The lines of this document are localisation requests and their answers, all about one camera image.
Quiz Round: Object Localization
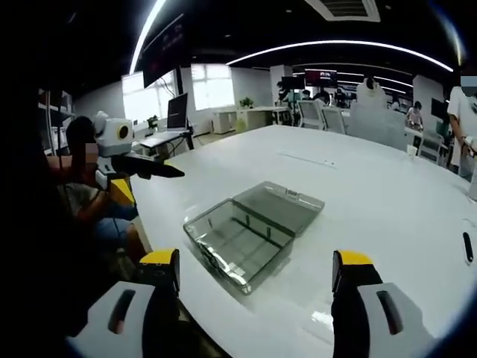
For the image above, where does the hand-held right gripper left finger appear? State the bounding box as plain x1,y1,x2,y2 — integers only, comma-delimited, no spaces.
66,248,187,358

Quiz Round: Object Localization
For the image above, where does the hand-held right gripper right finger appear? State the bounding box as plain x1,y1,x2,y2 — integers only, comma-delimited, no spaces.
330,250,437,358

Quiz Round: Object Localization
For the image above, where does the clear plastic dual guide fixture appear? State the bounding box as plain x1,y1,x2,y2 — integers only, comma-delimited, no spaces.
183,180,326,296

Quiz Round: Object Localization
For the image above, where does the grey laptop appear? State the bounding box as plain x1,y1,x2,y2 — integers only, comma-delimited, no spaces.
140,135,177,148

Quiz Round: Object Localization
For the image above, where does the storage shelf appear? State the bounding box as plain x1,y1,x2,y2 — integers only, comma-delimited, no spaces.
37,88,76,154

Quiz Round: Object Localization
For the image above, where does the dark computer monitor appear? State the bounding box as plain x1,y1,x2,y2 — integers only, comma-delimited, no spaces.
166,92,189,132

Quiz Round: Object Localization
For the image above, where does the hanging dark display screen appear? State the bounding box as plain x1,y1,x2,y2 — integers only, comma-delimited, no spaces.
142,13,186,87

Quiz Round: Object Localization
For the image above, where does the black oblong device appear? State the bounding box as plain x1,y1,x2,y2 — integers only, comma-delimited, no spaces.
462,231,475,263

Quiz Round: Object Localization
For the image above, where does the white office desk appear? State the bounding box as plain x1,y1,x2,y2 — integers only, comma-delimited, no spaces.
213,105,288,134

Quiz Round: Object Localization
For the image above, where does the white mesh office chair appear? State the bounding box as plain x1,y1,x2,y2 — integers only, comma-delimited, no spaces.
297,99,326,130
321,107,348,135

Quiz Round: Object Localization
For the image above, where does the ceiling air vent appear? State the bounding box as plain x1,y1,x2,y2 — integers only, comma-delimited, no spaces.
304,0,382,22

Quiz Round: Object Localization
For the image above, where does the wall display screen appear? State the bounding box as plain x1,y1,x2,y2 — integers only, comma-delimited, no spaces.
304,68,338,89

